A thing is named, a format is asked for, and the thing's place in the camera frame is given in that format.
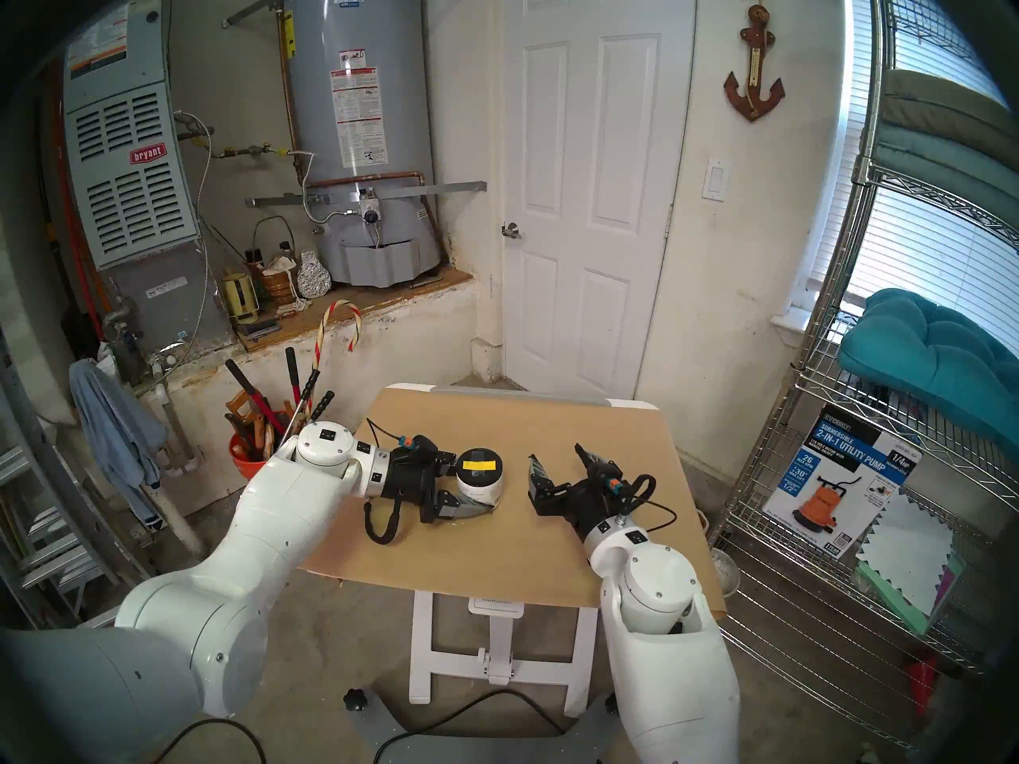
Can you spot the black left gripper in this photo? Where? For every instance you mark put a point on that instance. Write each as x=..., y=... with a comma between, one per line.
x=414, y=476

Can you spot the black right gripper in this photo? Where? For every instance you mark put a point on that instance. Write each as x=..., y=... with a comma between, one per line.
x=589, y=504

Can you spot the black lid with yellow tape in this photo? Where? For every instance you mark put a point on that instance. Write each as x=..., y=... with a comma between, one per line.
x=470, y=477

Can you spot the white paint jar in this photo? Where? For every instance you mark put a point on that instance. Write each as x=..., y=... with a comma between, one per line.
x=487, y=493

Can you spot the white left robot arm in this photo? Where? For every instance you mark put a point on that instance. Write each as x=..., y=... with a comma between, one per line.
x=263, y=524

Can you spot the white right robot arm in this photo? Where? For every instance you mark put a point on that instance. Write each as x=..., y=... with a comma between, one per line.
x=669, y=675

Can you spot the black-grip hedge shears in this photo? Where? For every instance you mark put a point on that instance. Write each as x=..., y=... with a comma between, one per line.
x=309, y=388

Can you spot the striped candy cane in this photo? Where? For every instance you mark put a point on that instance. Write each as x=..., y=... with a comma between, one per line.
x=356, y=325

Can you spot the white round container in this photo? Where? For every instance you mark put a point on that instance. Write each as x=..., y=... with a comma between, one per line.
x=726, y=575

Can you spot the wooden top folding table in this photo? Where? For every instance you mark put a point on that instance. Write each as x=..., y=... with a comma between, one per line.
x=501, y=675

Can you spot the wooden heater platform board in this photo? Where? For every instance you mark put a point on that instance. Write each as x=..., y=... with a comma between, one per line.
x=350, y=305

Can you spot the orange plastic bucket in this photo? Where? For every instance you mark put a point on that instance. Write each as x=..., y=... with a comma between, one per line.
x=243, y=460

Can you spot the black base knob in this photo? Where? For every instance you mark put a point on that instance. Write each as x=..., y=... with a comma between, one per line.
x=355, y=699

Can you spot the crumpled foil bundle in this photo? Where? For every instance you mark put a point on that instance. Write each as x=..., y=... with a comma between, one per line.
x=313, y=277

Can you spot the white window sill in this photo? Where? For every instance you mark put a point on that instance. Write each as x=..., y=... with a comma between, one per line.
x=792, y=325

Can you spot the utility pump box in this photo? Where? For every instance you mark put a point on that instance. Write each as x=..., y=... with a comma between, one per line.
x=836, y=484

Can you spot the white pvc pipe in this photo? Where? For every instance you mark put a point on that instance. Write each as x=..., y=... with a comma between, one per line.
x=179, y=444

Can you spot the yellow plastic jug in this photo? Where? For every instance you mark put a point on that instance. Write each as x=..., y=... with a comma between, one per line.
x=239, y=297

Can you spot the white panel door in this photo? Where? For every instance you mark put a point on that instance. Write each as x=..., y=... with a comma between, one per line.
x=597, y=173

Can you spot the blue hanging cloth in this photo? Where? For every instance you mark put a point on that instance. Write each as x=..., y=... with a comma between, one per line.
x=115, y=436

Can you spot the white scalloped sheet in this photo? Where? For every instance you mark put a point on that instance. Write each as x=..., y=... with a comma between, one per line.
x=903, y=555

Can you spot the green flat board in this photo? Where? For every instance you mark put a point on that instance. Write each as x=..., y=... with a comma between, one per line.
x=899, y=611

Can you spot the teal tufted cushion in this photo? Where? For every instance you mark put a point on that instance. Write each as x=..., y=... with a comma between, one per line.
x=931, y=356

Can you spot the gas pipe with yellow valve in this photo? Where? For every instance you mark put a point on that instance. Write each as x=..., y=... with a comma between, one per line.
x=255, y=150

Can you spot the grey water heater tank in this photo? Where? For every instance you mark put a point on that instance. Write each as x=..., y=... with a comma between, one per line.
x=358, y=94

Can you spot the aluminium ladder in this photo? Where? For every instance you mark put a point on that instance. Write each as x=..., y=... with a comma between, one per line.
x=48, y=547

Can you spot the red plastic item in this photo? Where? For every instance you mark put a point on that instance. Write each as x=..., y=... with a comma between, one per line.
x=922, y=683

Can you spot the flexible metal conduit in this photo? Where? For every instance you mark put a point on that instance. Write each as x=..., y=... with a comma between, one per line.
x=208, y=150

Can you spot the white window blinds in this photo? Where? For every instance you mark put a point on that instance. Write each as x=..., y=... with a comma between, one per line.
x=923, y=253

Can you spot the grey Bryant furnace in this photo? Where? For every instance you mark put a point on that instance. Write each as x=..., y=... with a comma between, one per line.
x=127, y=181

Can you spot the grey-green folded cushion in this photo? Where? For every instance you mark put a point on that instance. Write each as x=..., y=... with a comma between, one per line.
x=939, y=165

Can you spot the olive folded cushion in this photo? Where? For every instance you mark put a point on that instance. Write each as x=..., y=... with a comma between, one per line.
x=955, y=102

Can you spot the white light switch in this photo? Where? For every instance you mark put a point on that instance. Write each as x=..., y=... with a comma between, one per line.
x=716, y=180

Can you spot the rusty anchor wall decoration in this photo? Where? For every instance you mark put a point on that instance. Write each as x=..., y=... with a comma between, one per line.
x=754, y=94

